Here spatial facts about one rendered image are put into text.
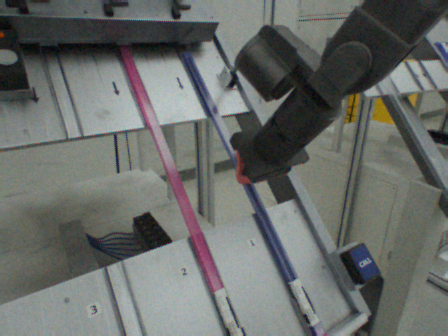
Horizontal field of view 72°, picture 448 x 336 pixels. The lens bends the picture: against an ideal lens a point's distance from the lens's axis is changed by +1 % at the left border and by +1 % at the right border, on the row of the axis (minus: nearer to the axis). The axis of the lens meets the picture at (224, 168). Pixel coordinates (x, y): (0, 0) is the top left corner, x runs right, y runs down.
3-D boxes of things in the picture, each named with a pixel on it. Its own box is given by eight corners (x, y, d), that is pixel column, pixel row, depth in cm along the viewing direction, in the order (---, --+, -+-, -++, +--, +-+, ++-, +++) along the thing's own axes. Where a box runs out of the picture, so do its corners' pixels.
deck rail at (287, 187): (343, 316, 51) (372, 314, 46) (335, 322, 50) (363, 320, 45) (188, 6, 72) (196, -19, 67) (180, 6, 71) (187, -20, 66)
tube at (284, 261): (322, 336, 42) (327, 336, 42) (315, 341, 42) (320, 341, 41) (188, 56, 58) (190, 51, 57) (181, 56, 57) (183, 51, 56)
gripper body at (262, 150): (226, 140, 42) (250, 106, 36) (282, 128, 47) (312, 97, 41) (246, 183, 40) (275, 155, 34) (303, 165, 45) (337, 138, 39)
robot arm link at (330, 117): (332, 122, 30) (357, 102, 34) (285, 71, 31) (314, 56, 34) (293, 156, 36) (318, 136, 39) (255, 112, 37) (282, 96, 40)
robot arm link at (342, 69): (379, 62, 25) (396, 55, 32) (287, -33, 27) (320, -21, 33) (284, 149, 33) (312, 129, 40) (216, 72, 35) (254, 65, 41)
